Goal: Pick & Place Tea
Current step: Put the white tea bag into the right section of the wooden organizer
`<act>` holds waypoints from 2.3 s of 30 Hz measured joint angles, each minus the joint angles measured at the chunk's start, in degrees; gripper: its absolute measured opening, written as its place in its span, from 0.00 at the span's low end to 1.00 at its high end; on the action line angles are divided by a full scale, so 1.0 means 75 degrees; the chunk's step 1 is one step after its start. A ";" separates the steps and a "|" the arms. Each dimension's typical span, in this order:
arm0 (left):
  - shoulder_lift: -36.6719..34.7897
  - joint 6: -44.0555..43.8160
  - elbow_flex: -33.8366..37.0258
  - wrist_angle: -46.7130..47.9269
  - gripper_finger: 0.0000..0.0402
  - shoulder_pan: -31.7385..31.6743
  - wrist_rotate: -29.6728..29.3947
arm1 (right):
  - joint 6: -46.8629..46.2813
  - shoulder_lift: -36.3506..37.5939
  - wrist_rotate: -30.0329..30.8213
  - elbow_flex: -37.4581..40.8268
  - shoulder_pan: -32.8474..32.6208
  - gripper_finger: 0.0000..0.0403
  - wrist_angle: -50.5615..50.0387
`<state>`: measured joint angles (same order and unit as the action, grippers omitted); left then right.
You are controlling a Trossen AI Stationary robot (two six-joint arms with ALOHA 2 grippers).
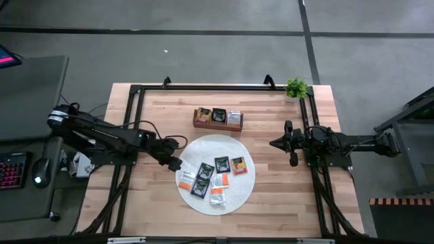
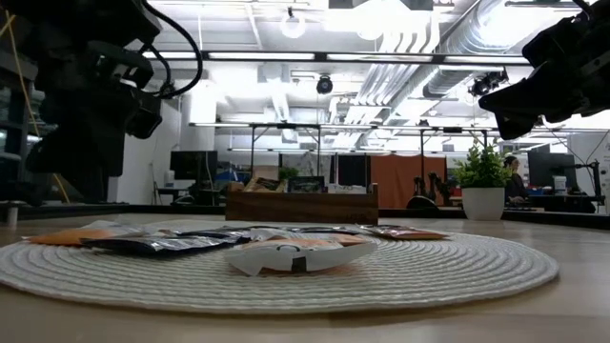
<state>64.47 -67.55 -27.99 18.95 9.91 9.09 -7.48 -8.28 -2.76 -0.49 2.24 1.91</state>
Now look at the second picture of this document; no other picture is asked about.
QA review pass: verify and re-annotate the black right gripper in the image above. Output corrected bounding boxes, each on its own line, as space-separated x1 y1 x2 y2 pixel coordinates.
478 4 610 141

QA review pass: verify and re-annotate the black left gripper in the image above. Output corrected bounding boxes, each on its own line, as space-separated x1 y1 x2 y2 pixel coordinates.
28 80 163 201

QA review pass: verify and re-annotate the white round woven placemat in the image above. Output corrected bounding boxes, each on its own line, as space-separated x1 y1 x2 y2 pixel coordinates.
0 219 560 315

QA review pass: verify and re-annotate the brown wooden three-compartment tray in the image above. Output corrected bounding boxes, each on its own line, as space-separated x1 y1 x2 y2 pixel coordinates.
225 183 380 227

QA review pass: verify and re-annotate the black ceiling spotlight cluster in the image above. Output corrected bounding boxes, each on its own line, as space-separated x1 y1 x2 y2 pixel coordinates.
468 69 510 99

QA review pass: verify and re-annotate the person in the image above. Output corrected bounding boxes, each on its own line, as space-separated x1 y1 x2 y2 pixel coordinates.
503 153 530 207

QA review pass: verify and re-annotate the green plant in white pot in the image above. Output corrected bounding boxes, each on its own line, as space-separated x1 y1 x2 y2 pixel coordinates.
452 142 516 221

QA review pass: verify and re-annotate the black beam with light strips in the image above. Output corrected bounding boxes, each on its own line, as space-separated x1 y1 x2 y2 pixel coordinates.
142 49 530 67

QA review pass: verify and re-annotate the dark background screen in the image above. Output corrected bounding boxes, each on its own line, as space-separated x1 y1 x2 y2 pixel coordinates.
335 152 371 181

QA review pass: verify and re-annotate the round white ceiling lamp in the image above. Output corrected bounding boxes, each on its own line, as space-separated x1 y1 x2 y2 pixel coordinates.
279 7 307 40

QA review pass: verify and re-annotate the yellow hanging cable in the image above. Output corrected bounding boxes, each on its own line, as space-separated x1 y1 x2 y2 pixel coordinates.
0 9 71 205

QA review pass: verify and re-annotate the black aluminium table frame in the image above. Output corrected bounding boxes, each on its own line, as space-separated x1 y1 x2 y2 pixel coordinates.
0 202 610 231

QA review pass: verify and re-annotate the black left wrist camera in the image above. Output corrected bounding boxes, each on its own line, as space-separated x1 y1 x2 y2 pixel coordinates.
85 40 157 91

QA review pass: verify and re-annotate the orange partition wall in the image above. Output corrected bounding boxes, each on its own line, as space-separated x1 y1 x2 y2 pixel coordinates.
370 153 449 210

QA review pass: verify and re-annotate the black left camera cable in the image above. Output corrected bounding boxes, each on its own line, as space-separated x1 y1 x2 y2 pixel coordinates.
140 0 204 100

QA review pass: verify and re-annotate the black background rig frame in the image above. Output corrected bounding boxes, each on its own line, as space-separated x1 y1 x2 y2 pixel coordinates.
188 122 373 192

